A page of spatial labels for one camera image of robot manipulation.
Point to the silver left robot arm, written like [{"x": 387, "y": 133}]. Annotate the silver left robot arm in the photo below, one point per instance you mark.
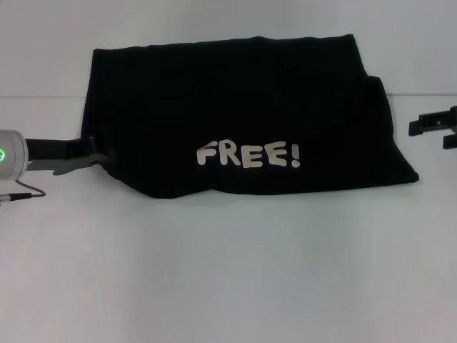
[{"x": 12, "y": 153}]

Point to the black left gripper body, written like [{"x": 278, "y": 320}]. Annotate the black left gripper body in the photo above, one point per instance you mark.
[{"x": 57, "y": 155}]

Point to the black shirt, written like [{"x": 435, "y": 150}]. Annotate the black shirt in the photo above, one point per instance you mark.
[{"x": 232, "y": 107}]

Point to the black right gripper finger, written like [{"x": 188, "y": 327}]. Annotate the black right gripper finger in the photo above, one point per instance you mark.
[
  {"x": 450, "y": 141},
  {"x": 428, "y": 123}
]

